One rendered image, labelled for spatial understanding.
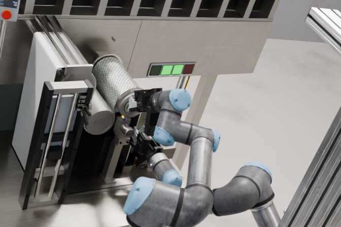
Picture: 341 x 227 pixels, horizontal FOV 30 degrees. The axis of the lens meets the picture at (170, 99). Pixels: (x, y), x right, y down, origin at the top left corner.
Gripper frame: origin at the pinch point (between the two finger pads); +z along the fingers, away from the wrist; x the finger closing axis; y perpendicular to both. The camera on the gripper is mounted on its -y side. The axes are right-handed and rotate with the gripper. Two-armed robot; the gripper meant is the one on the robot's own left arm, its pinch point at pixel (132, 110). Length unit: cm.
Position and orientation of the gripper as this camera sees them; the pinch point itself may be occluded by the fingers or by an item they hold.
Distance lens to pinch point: 243.7
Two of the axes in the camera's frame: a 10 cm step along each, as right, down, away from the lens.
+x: -8.3, 0.6, -5.5
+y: -0.9, -10.0, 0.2
